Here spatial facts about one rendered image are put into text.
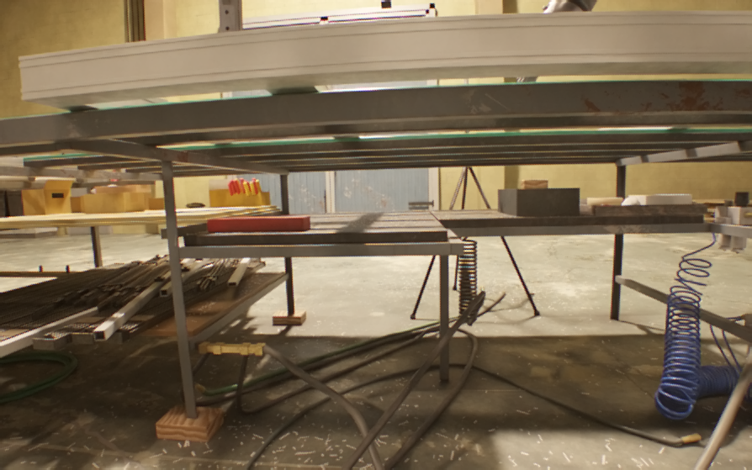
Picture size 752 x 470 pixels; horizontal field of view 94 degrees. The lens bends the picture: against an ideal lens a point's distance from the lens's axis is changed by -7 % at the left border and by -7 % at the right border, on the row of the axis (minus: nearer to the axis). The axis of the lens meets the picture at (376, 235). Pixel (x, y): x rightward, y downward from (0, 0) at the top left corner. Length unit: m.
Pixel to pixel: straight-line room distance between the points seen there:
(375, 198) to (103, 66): 6.55
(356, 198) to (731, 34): 6.70
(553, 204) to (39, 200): 2.30
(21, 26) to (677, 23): 11.27
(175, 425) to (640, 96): 1.34
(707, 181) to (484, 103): 8.48
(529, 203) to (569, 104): 0.85
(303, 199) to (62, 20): 6.32
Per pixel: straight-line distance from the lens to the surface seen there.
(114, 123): 0.80
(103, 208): 2.02
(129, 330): 1.30
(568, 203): 1.53
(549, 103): 0.66
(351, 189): 7.17
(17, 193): 2.69
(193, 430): 1.29
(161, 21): 8.74
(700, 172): 8.94
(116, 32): 9.77
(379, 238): 0.99
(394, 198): 7.09
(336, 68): 0.59
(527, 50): 0.61
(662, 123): 1.03
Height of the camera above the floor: 0.69
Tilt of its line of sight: 7 degrees down
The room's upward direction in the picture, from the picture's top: 2 degrees counter-clockwise
